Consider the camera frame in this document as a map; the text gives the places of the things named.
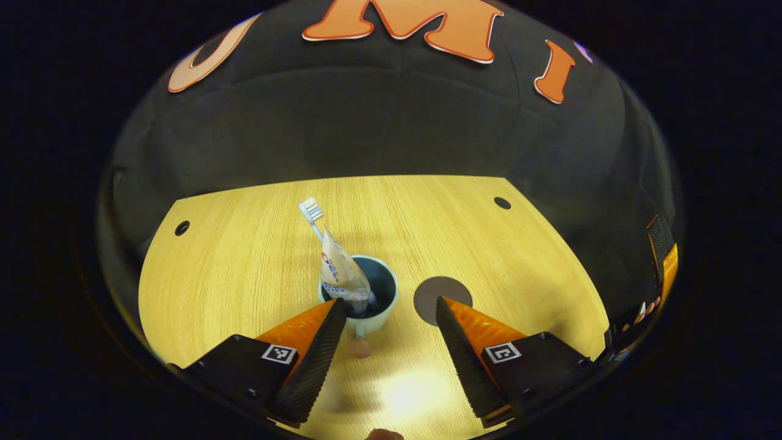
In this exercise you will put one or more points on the white toothbrush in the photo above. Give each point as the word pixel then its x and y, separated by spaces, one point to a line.
pixel 311 211

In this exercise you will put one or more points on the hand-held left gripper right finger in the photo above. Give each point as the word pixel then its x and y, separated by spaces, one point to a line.
pixel 458 348

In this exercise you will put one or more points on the dark brown round coaster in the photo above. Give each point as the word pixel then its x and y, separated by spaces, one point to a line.
pixel 431 293

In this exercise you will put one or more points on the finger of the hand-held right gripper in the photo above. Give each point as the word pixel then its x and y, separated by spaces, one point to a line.
pixel 661 244

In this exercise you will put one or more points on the wooden desktop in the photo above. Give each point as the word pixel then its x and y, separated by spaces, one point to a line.
pixel 244 275

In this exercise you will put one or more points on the white toothpaste tube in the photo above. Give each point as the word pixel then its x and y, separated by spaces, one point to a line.
pixel 342 275

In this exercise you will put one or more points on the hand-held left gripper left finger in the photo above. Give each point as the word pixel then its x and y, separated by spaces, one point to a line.
pixel 314 360

